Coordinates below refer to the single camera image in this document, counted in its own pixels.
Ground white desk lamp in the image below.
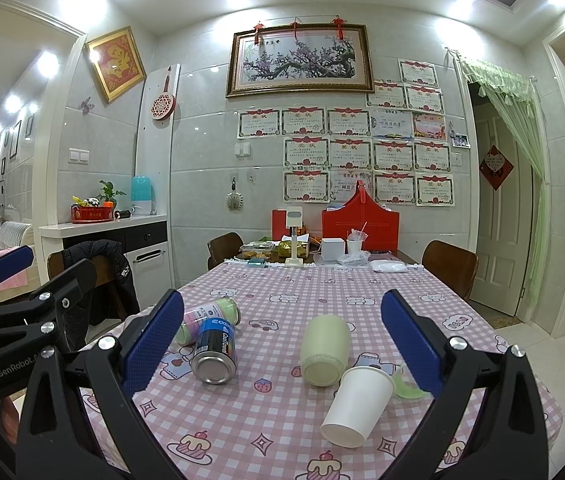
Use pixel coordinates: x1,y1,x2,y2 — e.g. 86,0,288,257
285,206,303,266

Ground brown chair far left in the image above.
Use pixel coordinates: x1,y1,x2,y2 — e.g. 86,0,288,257
208,232,243,270

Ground white black sideboard cabinet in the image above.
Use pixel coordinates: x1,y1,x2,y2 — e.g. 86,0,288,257
40,214,173,309

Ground brown chair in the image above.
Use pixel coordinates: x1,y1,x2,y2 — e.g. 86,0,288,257
421,240,479,300
208,232,243,270

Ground white wall brush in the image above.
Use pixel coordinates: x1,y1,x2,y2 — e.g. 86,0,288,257
226,177,243,211

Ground white plastic bag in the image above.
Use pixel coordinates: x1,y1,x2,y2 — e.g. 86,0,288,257
369,259,409,273

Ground white panel door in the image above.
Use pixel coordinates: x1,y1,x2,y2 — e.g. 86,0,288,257
471,103,533,316

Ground plum blossom framed painting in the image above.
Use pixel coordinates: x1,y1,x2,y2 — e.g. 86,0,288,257
226,21,374,98

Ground chair with black jacket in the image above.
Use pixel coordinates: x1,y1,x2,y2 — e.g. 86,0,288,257
47,249,114,286

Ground white paper cup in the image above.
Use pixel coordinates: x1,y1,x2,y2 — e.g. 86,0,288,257
321,366,394,448

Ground pink checked tablecloth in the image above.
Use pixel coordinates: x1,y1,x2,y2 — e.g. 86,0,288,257
83,263,561,479

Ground red diamond door decoration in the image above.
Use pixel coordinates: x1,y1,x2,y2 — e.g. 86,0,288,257
479,145,514,191

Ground red gift bag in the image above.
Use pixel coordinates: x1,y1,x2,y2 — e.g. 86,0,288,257
322,180,400,252

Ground pink blanket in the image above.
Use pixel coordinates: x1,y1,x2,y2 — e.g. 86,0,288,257
0,246,34,283

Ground red tray with fruit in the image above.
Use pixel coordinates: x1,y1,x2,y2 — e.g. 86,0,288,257
70,196,114,224

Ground double wall switch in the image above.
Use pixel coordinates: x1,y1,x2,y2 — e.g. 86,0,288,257
68,148,90,165

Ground blue black metal can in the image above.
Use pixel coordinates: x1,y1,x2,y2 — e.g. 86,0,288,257
191,318,237,385

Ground small red box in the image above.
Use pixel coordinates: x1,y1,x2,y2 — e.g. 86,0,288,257
272,209,289,242

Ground white square box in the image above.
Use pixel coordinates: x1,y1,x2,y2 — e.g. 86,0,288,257
321,237,345,261

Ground small green cup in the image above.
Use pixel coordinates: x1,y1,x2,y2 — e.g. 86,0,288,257
392,366,430,401

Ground gold red framed picture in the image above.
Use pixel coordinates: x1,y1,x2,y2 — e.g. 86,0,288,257
84,26,146,104

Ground pink green layered jar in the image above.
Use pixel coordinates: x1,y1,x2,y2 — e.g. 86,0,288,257
175,298,241,347

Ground food trays on table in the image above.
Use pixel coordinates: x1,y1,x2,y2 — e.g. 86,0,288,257
237,234,319,263

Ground green lace door curtain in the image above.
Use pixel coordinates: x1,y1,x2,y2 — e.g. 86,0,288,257
445,47,551,321

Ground teal white humidifier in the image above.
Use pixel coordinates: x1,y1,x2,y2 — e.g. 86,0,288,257
130,176,156,216

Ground red round wall ornament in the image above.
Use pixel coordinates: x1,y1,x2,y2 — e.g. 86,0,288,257
150,67,175,122

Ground white wall outlet switch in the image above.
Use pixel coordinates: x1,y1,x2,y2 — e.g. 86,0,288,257
234,141,251,158

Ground plastic cup with straw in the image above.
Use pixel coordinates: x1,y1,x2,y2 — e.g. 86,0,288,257
347,222,367,255

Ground green potted plant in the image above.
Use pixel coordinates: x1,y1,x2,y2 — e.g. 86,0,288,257
97,180,126,209

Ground brown chair back right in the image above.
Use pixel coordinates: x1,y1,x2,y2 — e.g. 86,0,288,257
421,240,479,300

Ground black jacket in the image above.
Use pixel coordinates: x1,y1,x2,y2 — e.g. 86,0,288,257
61,240,140,350

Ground cream yellow plastic cup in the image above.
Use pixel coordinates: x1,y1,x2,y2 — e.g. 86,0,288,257
300,314,351,388

